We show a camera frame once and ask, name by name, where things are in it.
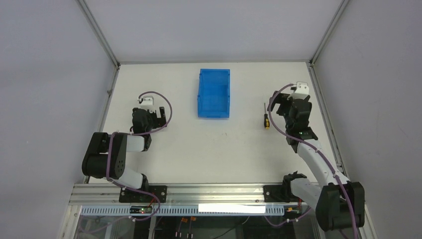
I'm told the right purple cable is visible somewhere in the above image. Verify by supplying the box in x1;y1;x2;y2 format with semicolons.
267;83;360;239

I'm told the small circuit board with LEDs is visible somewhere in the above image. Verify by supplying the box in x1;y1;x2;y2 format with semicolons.
129;206;153;214

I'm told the yellow black screwdriver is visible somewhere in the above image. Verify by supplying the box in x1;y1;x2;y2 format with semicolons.
264;103;270;129

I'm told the slotted white cable duct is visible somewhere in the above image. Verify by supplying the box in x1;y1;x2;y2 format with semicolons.
81;204;285;217

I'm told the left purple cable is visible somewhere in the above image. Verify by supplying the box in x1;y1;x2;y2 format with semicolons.
105;91;173;222

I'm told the aluminium frame rail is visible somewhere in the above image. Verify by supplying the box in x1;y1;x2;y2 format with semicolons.
69;183;281;206

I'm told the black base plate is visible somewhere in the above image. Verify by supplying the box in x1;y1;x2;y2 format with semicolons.
263;183;315;203
118;185;168;203

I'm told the blue plastic bin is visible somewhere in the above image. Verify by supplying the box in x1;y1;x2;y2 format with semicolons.
197;68;230;119

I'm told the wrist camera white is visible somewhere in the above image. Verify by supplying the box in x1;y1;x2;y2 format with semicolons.
138;96;154;111
289;82;310;100

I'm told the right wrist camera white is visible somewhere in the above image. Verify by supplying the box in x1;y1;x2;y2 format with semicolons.
289;82;310;100

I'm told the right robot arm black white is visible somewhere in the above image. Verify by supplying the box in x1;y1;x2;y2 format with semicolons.
268;92;365;238

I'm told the purple cable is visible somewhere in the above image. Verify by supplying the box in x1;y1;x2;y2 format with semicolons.
105;91;173;222
267;83;360;239

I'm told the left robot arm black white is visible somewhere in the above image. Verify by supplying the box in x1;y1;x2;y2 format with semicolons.
82;107;167;192

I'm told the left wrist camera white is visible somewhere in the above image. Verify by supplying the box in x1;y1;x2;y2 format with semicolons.
138;96;154;111

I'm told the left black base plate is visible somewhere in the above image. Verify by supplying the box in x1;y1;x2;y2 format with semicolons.
118;185;168;203

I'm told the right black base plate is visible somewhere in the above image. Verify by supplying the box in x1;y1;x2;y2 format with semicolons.
263;183;315;203

